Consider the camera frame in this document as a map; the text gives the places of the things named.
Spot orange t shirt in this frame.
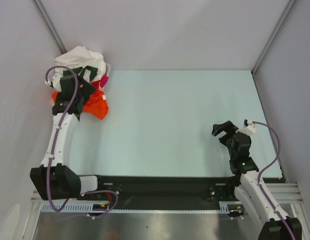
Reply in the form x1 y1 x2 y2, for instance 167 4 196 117
52 90 109 121

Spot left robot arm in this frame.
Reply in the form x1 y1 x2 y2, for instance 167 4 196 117
30 75 106 201

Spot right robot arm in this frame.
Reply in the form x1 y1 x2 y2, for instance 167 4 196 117
211 119 303 240

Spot red t shirt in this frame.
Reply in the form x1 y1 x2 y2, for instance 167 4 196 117
90 79 103 91

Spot green and white t shirt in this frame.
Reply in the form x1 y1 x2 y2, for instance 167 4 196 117
71 65 101 83

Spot pink garment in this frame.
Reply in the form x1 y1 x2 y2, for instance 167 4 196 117
99 74 109 89

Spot white plastic basket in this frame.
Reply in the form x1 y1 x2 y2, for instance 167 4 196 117
105 63 111 76

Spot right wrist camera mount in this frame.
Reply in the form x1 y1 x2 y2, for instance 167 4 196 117
237 119 256 136

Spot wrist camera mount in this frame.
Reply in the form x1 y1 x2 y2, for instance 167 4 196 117
237 119 256 136
45 73 62 91

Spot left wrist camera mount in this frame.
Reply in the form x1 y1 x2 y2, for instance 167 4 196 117
45 73 62 91

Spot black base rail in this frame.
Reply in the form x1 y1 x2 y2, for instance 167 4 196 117
77 175 287 211

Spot white slotted cable duct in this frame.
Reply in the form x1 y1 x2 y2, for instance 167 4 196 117
41 201 243 214

